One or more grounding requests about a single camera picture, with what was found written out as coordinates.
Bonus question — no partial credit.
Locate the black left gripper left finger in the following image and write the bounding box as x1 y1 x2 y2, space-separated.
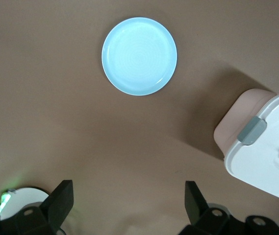
14 179 75 235

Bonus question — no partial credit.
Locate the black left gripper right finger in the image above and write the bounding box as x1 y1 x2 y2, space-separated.
182 180 247 235

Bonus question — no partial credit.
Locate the white lidded storage box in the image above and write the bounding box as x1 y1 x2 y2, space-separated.
213 88 279 204

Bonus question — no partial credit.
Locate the light blue round plate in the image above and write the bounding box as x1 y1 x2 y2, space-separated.
101 17 178 96

